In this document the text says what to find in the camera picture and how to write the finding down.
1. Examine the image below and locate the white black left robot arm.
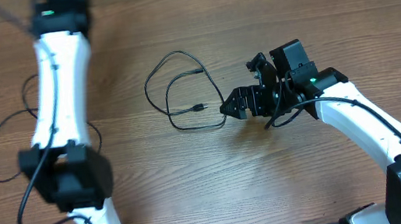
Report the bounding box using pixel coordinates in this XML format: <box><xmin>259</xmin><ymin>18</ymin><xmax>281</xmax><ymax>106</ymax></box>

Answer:
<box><xmin>16</xmin><ymin>0</ymin><xmax>121</xmax><ymax>224</ymax></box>

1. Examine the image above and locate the black cable bundle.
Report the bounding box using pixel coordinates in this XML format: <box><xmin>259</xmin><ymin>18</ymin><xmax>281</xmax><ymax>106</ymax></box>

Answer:
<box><xmin>139</xmin><ymin>44</ymin><xmax>230</xmax><ymax>138</ymax></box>

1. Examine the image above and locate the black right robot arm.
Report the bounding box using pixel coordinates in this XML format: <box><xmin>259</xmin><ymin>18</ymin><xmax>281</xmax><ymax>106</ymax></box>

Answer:
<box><xmin>220</xmin><ymin>40</ymin><xmax>401</xmax><ymax>224</ymax></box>

